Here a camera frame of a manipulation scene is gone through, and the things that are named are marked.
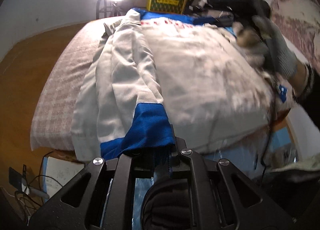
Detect black ring light tripod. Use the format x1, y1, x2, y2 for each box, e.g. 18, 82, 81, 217
95, 0, 122, 19

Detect right hand in grey glove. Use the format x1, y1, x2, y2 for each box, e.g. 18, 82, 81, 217
233, 16, 309, 92

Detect white and blue work jacket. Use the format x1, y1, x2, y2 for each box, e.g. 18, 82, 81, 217
71, 9, 293, 161

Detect black cables on floor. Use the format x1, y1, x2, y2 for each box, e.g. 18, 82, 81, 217
8, 150, 65, 220

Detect plaid bed mattress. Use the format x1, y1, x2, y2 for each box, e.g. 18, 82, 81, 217
30, 17, 121, 151

